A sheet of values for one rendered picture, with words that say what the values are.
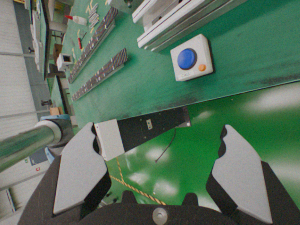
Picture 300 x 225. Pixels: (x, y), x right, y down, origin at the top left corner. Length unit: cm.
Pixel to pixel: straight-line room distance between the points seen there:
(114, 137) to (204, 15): 62
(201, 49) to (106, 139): 57
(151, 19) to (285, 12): 28
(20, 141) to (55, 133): 14
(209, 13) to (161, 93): 24
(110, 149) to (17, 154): 36
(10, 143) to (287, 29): 69
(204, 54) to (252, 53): 10
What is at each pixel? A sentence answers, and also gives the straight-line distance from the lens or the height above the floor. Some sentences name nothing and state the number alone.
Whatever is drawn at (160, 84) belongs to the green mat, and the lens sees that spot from 42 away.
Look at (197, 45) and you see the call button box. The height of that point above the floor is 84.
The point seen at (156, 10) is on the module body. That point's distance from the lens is 39.
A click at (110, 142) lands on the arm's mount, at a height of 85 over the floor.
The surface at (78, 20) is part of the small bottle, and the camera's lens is 97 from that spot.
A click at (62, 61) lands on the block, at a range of 129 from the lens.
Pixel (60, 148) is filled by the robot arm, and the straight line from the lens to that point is 68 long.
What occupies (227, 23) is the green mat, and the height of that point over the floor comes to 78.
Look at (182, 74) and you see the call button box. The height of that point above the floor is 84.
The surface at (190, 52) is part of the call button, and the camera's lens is 29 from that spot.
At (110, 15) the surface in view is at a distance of 65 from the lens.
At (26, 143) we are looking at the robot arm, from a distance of 53.
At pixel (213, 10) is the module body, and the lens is 34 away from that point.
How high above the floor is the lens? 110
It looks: 45 degrees down
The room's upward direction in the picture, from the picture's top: 105 degrees counter-clockwise
